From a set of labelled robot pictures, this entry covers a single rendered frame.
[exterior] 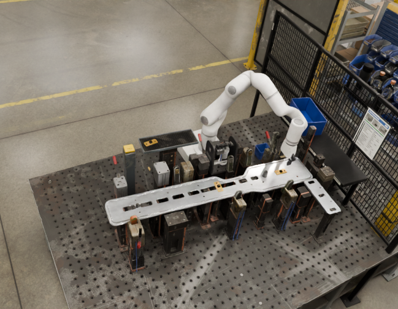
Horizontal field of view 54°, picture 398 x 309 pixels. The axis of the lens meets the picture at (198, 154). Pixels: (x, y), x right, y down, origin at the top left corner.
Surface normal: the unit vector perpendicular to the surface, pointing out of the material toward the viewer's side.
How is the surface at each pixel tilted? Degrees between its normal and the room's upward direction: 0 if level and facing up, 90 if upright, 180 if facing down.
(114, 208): 0
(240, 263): 0
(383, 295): 0
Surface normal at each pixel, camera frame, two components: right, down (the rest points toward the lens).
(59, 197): 0.11, -0.72
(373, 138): -0.92, 0.19
